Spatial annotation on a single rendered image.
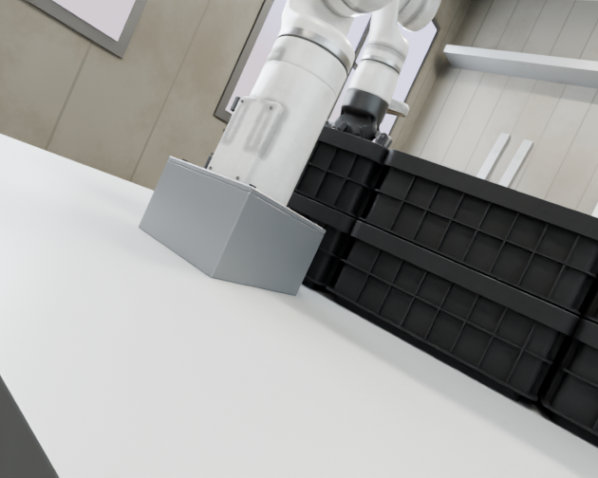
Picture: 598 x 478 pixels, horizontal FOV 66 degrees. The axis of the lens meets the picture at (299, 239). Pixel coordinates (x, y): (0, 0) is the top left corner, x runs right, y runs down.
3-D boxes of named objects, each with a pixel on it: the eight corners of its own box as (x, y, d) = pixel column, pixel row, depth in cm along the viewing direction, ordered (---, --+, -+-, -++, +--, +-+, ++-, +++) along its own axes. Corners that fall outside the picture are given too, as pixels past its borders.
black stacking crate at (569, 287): (576, 324, 51) (623, 231, 51) (350, 224, 65) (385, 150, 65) (558, 323, 86) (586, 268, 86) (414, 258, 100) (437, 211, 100)
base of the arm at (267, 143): (251, 188, 47) (322, 38, 47) (196, 167, 52) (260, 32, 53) (299, 216, 54) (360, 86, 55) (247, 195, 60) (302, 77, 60)
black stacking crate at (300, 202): (316, 294, 66) (352, 217, 65) (176, 216, 80) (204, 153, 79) (392, 303, 101) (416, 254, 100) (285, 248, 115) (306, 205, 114)
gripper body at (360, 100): (338, 82, 78) (318, 134, 78) (382, 89, 73) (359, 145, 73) (359, 99, 84) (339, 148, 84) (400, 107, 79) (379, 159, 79)
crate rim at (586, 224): (617, 247, 51) (627, 227, 50) (379, 161, 65) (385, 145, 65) (583, 278, 86) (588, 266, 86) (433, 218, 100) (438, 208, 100)
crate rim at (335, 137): (378, 161, 65) (385, 145, 65) (225, 106, 79) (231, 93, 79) (433, 218, 100) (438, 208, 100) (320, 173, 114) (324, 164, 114)
